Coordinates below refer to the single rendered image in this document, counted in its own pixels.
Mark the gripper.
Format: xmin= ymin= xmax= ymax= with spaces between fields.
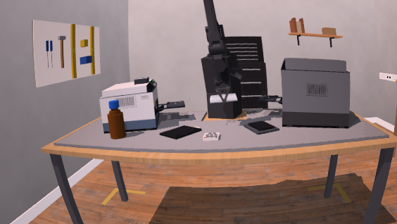
xmin=214 ymin=71 xmax=230 ymax=102

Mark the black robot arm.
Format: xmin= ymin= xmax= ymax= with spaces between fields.
xmin=203 ymin=0 xmax=243 ymax=81

